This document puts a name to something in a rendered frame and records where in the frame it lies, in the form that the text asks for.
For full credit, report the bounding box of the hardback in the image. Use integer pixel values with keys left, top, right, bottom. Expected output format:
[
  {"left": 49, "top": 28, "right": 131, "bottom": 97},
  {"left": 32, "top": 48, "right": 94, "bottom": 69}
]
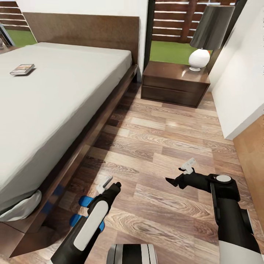
[{"left": 10, "top": 64, "right": 35, "bottom": 76}]

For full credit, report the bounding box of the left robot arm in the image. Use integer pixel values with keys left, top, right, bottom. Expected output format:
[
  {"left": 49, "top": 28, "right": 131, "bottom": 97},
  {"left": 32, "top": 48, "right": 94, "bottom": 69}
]
[{"left": 47, "top": 174, "right": 121, "bottom": 264}]

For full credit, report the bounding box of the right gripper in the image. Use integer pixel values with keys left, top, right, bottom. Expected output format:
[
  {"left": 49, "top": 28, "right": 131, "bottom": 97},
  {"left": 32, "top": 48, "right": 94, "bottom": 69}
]
[{"left": 165, "top": 167, "right": 201, "bottom": 189}]

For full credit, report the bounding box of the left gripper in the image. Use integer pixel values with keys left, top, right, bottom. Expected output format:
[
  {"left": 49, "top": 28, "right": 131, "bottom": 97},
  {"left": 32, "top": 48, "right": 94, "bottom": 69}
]
[{"left": 103, "top": 181, "right": 121, "bottom": 202}]

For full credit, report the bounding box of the sandal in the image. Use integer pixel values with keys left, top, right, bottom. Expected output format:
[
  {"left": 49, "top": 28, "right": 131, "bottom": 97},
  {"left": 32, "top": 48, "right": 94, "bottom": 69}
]
[
  {"left": 79, "top": 195, "right": 93, "bottom": 208},
  {"left": 69, "top": 214, "right": 105, "bottom": 232}
]

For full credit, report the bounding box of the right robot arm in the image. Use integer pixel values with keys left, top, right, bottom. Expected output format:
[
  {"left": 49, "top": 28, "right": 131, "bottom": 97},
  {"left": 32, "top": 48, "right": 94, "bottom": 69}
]
[{"left": 165, "top": 157, "right": 264, "bottom": 264}]

